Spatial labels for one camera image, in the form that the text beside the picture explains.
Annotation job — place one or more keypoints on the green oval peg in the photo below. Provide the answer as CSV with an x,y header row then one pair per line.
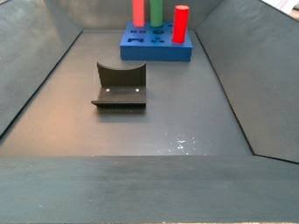
x,y
157,12

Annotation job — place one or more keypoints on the blue shape sorting board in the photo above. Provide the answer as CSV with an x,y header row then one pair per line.
x,y
150,43

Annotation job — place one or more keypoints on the red hexagonal peg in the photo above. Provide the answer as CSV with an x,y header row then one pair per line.
x,y
181,21

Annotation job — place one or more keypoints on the red square peg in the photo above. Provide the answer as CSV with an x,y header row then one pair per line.
x,y
140,12

